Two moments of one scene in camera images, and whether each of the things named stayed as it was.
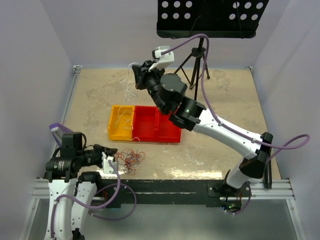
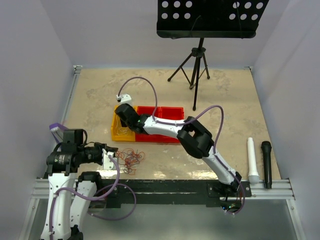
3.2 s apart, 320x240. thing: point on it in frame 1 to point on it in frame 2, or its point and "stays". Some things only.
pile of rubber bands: [129, 159] stays
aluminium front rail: [282, 189] stays
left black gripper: [107, 150] stays
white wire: [126, 99] to [120, 130]
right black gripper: [141, 77] to [123, 123]
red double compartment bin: [150, 125] stays
